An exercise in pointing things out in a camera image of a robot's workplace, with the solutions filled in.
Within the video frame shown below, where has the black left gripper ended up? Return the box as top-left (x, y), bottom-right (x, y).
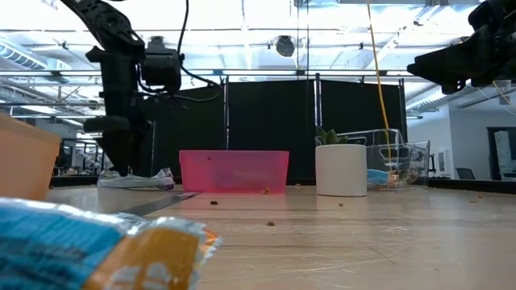
top-left (83, 45), bottom-right (142, 177)

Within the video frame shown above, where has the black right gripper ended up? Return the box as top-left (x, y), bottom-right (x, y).
top-left (406, 0), bottom-right (516, 94)

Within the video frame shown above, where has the light blue granola bar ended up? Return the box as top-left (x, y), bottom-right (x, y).
top-left (96, 168), bottom-right (176, 192)

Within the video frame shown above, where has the orange translucent plastic bin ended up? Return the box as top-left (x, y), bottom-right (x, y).
top-left (0, 112), bottom-right (62, 201)

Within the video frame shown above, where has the blue dark-ended granola bar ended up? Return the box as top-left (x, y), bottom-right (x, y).
top-left (366, 168), bottom-right (391, 187)

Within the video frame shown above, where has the blue orange-ended granola bar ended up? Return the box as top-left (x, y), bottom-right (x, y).
top-left (0, 197), bottom-right (223, 290)

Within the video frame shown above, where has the grey tape rectangle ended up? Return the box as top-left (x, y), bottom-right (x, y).
top-left (120, 192), bottom-right (202, 218)

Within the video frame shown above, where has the clear plastic bin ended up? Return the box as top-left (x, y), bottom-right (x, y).
top-left (336, 128), bottom-right (431, 190)

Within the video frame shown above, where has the pink translucent plastic bin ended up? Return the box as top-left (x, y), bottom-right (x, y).
top-left (178, 149), bottom-right (290, 194)

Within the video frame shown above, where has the small plant in white pot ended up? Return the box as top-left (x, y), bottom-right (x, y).
top-left (314, 126), bottom-right (368, 198)

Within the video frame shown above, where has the black ceiling spotlight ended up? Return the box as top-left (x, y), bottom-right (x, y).
top-left (275, 35), bottom-right (296, 58)

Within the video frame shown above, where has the yellow hanging cable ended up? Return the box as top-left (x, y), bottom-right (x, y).
top-left (365, 0), bottom-right (393, 170)

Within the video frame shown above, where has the white wall box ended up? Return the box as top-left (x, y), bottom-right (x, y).
top-left (437, 148), bottom-right (452, 175)

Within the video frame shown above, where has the black aluminium rig frame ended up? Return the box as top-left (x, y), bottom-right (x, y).
top-left (48, 176), bottom-right (516, 196)

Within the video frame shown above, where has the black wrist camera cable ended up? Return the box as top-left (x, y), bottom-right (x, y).
top-left (177, 0), bottom-right (223, 104)

